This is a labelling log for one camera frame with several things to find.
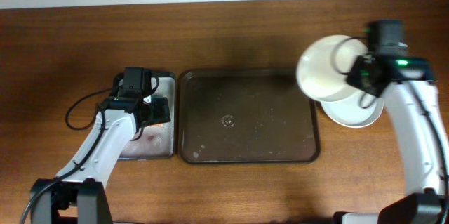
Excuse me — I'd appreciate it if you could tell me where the dark brown serving tray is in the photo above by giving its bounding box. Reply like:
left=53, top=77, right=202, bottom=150
left=177, top=68, right=321, bottom=164

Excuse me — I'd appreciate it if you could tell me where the small metal tray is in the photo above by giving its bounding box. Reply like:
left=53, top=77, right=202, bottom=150
left=119, top=72, right=176, bottom=161

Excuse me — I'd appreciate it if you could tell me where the orange green sponge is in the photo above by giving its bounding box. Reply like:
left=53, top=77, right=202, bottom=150
left=148, top=123, right=163, bottom=128

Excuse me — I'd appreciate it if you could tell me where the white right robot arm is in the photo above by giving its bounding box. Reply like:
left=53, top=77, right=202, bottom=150
left=334, top=55, right=448, bottom=224

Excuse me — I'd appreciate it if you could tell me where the cream plate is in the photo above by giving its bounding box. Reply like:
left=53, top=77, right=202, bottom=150
left=296, top=34, right=368, bottom=102

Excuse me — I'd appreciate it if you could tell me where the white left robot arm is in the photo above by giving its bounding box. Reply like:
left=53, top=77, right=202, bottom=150
left=20, top=96, right=171, bottom=223

